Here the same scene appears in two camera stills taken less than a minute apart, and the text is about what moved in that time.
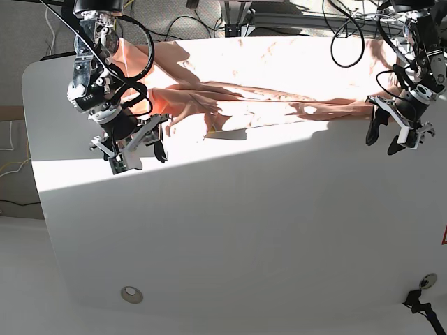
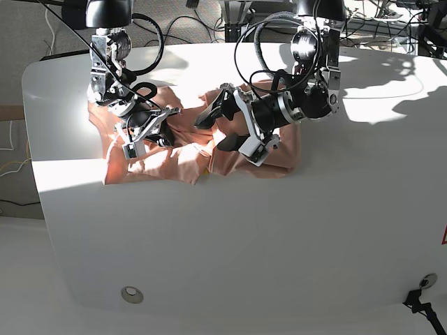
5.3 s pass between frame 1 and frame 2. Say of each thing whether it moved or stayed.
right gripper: moved
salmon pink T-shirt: moved
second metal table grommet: stayed
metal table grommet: stayed
